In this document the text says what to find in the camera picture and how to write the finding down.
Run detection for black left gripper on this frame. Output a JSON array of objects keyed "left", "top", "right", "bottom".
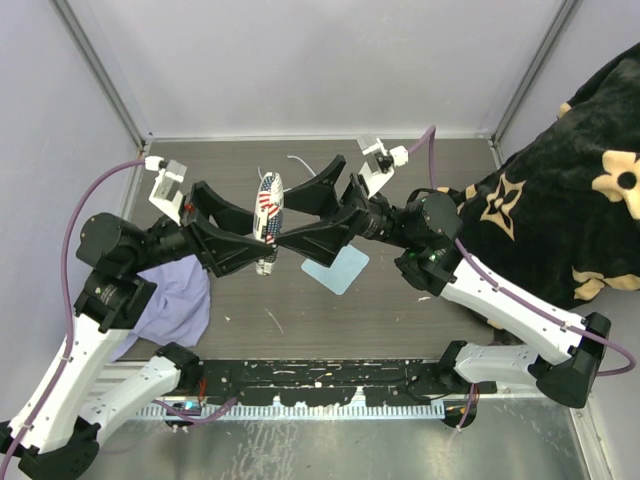
[{"left": 126, "top": 181, "right": 274, "bottom": 275}]

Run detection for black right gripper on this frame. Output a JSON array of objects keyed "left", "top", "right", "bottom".
[{"left": 271, "top": 155, "right": 417, "bottom": 267}]

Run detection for flag print glasses case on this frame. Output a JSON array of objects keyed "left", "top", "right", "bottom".
[{"left": 253, "top": 172, "right": 284, "bottom": 276}]

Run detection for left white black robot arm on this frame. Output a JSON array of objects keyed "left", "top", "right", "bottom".
[{"left": 1, "top": 182, "right": 272, "bottom": 479}]

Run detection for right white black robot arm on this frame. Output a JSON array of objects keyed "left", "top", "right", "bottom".
[{"left": 276, "top": 155, "right": 611, "bottom": 408}]

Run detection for white rectangular sunglasses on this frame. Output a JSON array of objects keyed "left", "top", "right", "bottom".
[{"left": 256, "top": 154, "right": 316, "bottom": 191}]

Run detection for light blue cleaning cloth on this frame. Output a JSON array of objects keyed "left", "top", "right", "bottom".
[{"left": 301, "top": 245, "right": 370, "bottom": 296}]

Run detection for lavender crumpled cloth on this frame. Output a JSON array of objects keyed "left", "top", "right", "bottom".
[{"left": 110, "top": 255, "right": 211, "bottom": 362}]

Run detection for black floral plush blanket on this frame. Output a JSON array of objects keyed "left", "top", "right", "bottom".
[{"left": 442, "top": 46, "right": 639, "bottom": 309}]

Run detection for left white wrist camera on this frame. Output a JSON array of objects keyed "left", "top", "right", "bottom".
[{"left": 144, "top": 156, "right": 187, "bottom": 225}]

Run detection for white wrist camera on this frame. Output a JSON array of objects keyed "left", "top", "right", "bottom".
[
  {"left": 357, "top": 134, "right": 409, "bottom": 199},
  {"left": 144, "top": 156, "right": 187, "bottom": 225}
]

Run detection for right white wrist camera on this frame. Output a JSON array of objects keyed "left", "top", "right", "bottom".
[{"left": 357, "top": 134, "right": 409, "bottom": 199}]

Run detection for black paint-splattered base plate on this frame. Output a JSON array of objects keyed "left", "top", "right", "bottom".
[{"left": 173, "top": 359, "right": 469, "bottom": 407}]

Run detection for slotted white cable duct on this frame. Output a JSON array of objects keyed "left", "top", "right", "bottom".
[{"left": 137, "top": 399, "right": 447, "bottom": 422}]

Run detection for left aluminium frame post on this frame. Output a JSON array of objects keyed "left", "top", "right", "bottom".
[{"left": 50, "top": 1, "right": 153, "bottom": 148}]

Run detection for aluminium frame post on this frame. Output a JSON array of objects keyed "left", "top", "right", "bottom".
[
  {"left": 50, "top": 1, "right": 153, "bottom": 148},
  {"left": 489, "top": 0, "right": 582, "bottom": 149}
]

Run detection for right aluminium frame post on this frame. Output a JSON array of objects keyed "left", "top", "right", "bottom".
[{"left": 489, "top": 0, "right": 582, "bottom": 149}]

